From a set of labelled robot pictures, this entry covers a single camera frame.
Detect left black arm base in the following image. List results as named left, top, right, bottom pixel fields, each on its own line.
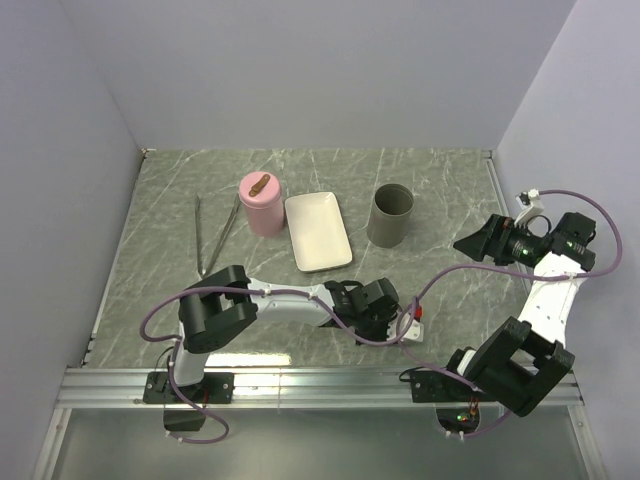
left=142, top=371, right=234, bottom=405

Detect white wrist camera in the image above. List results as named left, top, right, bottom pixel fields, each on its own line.
left=387, top=305, right=425, bottom=343
left=515, top=189, right=544, bottom=226

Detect aluminium rail frame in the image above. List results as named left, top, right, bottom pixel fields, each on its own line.
left=54, top=364, right=586, bottom=412

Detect grey cylindrical container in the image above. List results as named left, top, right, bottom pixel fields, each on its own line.
left=366, top=184, right=414, bottom=249

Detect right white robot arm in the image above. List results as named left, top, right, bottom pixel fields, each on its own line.
left=441, top=212, right=596, bottom=417

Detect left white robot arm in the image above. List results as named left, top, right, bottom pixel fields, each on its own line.
left=166, top=265, right=399, bottom=402

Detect metal food tongs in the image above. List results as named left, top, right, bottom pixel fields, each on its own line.
left=193, top=192, right=242, bottom=280

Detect white rectangular plate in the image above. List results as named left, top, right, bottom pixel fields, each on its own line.
left=284, top=192, right=353, bottom=273

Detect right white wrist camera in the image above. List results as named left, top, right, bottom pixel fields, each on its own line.
left=515, top=189, right=544, bottom=226

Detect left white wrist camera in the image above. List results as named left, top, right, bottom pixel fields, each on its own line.
left=387, top=305, right=425, bottom=343

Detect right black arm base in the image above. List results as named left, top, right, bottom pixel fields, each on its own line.
left=398, top=368, right=496, bottom=403

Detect pink cylindrical container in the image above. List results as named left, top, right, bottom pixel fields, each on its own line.
left=241, top=194, right=285, bottom=238

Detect pink round lid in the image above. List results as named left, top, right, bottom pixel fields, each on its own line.
left=239, top=171, right=282, bottom=209

